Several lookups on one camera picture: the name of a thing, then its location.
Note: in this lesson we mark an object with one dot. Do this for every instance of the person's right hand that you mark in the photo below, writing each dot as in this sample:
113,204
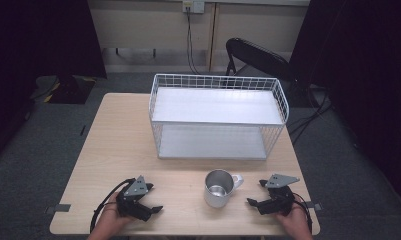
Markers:
298,221

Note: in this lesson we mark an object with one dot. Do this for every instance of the black folding chair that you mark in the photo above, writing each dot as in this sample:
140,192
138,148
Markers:
258,56

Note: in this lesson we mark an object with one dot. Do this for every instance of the grey tape strip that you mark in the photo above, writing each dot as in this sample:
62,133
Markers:
314,206
58,208

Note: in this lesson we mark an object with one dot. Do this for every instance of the silver metal cup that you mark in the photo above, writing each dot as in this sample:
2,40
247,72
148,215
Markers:
218,190

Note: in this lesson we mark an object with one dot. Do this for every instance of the person's left hand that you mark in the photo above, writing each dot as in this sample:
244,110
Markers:
108,216

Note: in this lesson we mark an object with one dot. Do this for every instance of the dark curtain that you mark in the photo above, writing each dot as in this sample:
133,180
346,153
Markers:
364,66
38,40

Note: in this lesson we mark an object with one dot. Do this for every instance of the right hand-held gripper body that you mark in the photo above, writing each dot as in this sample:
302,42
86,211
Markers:
279,201

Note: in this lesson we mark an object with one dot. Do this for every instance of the black stand base yellow tape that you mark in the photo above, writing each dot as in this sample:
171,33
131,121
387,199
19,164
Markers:
68,90

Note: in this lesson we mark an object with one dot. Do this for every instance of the white wall socket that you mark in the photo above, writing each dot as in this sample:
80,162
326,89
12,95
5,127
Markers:
193,6

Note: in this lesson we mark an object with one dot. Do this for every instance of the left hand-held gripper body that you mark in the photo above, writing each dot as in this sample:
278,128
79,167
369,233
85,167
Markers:
134,188

